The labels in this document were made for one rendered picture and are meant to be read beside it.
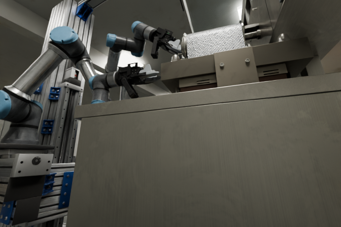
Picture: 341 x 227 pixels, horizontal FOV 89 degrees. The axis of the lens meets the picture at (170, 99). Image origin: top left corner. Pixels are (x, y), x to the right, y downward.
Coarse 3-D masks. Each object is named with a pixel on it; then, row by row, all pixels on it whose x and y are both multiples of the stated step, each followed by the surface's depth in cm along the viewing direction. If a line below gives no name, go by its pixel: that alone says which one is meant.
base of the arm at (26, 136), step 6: (12, 126) 85; (18, 126) 85; (24, 126) 86; (30, 126) 88; (36, 126) 91; (12, 132) 83; (18, 132) 84; (24, 132) 85; (30, 132) 87; (36, 132) 90; (6, 138) 81; (12, 138) 82; (18, 138) 82; (24, 138) 84; (30, 138) 86; (36, 138) 90; (36, 144) 88
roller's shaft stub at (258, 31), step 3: (258, 30) 74; (246, 33) 76; (249, 33) 76; (252, 33) 75; (255, 33) 75; (258, 33) 74; (246, 36) 76; (249, 36) 76; (252, 36) 75; (255, 36) 75; (258, 36) 75; (246, 39) 77; (249, 39) 77; (258, 39) 76
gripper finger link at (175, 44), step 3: (168, 42) 89; (171, 42) 88; (174, 42) 88; (177, 42) 87; (174, 45) 87; (177, 45) 86; (171, 48) 87; (174, 48) 86; (177, 48) 86; (177, 51) 86; (180, 51) 86
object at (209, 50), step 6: (234, 42) 71; (240, 42) 71; (204, 48) 75; (210, 48) 74; (216, 48) 73; (222, 48) 72; (228, 48) 71; (234, 48) 70; (192, 54) 76; (198, 54) 75; (204, 54) 74; (210, 54) 73
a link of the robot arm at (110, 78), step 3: (111, 72) 83; (114, 72) 82; (108, 75) 82; (111, 75) 81; (114, 75) 81; (108, 78) 81; (111, 78) 81; (114, 78) 81; (108, 81) 81; (111, 81) 81; (114, 81) 81; (111, 84) 82; (114, 84) 82; (111, 87) 84; (114, 87) 84
